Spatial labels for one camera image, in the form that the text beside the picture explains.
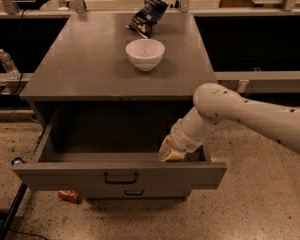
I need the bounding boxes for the black tripod pole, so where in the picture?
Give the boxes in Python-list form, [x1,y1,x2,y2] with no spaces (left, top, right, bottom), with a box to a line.
[0,183,27,240]

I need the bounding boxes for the grey bottom drawer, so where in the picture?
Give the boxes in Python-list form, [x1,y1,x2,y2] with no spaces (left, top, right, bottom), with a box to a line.
[81,189,191,199]

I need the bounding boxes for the grey drawer cabinet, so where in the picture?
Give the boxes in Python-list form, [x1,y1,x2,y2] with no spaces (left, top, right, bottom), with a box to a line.
[19,11,218,202]

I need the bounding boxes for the grey top drawer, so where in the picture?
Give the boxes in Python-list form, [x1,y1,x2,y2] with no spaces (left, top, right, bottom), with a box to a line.
[13,101,227,195]

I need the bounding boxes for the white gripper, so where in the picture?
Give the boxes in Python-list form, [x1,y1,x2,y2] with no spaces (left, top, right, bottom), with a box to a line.
[158,119,202,162]

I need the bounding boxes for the black crumpled chip bag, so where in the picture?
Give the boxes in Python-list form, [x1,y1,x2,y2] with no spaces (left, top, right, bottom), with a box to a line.
[127,0,168,39]

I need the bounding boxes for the white ceramic bowl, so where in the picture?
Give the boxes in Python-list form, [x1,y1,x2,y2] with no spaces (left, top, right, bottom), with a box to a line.
[125,39,165,72]

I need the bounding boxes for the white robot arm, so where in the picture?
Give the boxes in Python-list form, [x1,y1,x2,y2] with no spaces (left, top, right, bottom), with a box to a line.
[158,83,300,162]

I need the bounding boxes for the blue soda can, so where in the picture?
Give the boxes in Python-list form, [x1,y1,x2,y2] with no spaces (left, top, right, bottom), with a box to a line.
[11,157,25,166]

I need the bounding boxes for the grey drawer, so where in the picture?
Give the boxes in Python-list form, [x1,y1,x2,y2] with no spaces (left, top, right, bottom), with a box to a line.
[81,189,191,199]
[13,101,227,195]

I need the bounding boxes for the black power cable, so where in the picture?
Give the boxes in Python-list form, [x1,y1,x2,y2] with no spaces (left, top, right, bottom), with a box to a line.
[10,10,28,95]

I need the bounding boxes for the clear plastic water bottle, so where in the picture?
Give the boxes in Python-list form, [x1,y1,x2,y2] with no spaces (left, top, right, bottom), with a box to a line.
[0,49,21,80]

